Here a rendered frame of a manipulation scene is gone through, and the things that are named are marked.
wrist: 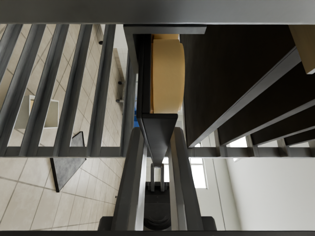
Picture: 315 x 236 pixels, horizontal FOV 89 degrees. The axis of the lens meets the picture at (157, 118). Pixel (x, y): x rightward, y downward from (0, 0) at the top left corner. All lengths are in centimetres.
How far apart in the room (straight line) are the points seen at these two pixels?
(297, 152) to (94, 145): 58
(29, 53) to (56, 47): 10
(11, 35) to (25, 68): 17
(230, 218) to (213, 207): 47
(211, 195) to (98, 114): 465
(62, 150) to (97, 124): 12
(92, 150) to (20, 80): 36
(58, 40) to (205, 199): 471
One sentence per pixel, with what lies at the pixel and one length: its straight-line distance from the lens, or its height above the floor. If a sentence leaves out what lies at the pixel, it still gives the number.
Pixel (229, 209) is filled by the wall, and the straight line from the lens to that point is 512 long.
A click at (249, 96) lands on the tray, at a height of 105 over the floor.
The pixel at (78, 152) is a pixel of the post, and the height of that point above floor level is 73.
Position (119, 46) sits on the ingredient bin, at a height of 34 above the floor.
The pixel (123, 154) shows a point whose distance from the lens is 47.
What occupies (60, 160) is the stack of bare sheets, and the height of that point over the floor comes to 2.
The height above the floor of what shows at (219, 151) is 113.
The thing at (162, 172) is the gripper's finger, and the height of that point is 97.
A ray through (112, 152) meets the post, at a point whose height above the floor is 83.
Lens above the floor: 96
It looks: level
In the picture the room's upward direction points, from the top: 90 degrees clockwise
